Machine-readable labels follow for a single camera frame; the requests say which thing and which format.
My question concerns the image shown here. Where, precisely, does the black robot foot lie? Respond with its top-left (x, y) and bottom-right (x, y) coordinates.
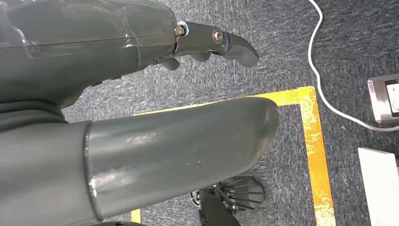
top-left (190, 176), bottom-right (265, 226)

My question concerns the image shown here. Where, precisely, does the white panel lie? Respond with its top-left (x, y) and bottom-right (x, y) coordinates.
top-left (357, 147), bottom-right (399, 226)

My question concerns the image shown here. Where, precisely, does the metal floor socket box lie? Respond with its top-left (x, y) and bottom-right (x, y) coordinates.
top-left (367, 73), bottom-right (399, 125)

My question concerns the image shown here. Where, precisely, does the white cable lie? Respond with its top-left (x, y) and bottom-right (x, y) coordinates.
top-left (307, 0), bottom-right (399, 133)

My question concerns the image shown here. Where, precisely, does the grey ribbed left arm sleeve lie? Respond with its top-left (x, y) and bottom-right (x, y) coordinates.
top-left (0, 100), bottom-right (68, 132)

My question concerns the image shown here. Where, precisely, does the yellow floor tape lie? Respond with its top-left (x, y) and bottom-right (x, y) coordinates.
top-left (131, 86), bottom-right (336, 226)

